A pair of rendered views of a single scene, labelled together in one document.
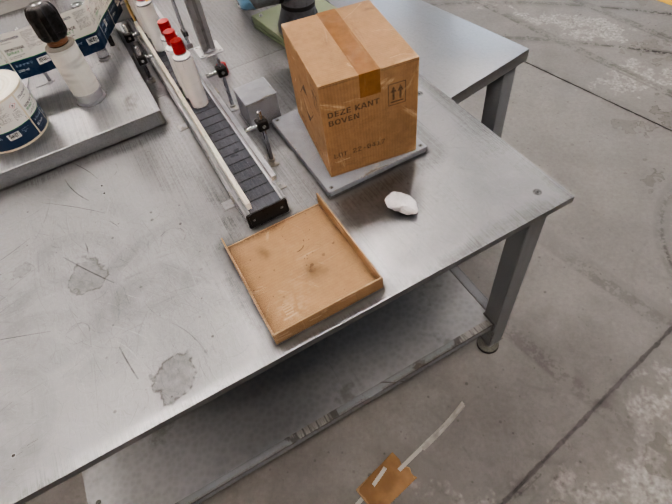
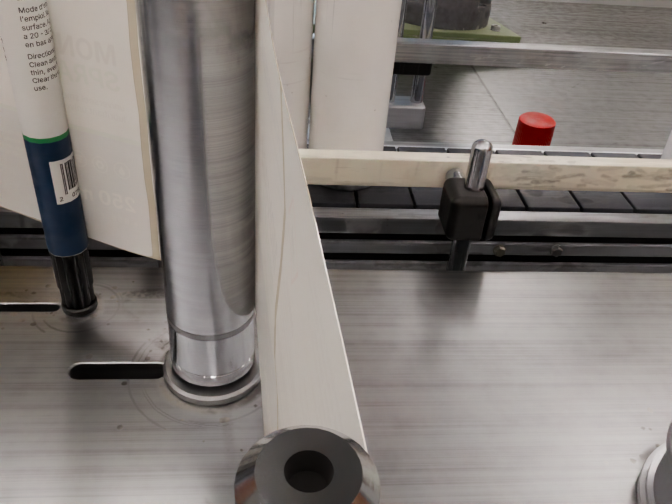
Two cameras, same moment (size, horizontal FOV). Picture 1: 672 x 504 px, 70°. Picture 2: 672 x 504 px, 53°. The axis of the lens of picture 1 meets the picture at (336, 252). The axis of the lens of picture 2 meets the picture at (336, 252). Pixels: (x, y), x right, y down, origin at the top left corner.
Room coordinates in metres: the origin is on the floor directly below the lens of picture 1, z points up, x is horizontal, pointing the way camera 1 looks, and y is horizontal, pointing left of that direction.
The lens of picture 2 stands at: (1.55, 0.87, 1.11)
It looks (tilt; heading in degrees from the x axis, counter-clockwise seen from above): 36 degrees down; 284
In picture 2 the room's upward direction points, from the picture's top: 5 degrees clockwise
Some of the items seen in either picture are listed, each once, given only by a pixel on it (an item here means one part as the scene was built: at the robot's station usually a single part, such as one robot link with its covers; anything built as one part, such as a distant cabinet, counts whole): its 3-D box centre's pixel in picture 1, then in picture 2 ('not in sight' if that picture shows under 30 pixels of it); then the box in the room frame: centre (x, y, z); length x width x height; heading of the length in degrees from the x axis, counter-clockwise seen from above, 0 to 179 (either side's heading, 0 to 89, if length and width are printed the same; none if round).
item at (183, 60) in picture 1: (188, 74); not in sight; (1.28, 0.32, 0.98); 0.05 x 0.05 x 0.20
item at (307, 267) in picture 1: (298, 262); not in sight; (0.66, 0.09, 0.85); 0.30 x 0.26 x 0.04; 21
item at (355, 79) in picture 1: (350, 88); not in sight; (1.08, -0.11, 0.99); 0.30 x 0.24 x 0.27; 12
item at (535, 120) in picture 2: not in sight; (533, 134); (1.52, 0.27, 0.85); 0.03 x 0.03 x 0.03
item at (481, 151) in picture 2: (143, 63); (466, 230); (1.55, 0.52, 0.89); 0.03 x 0.03 x 0.12; 21
